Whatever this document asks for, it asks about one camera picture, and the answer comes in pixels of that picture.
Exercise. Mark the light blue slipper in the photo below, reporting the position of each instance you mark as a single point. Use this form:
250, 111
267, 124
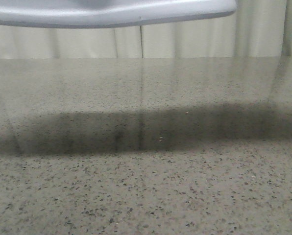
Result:
109, 13

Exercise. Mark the pale grey curtain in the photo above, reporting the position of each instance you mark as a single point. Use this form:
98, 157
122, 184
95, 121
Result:
259, 28

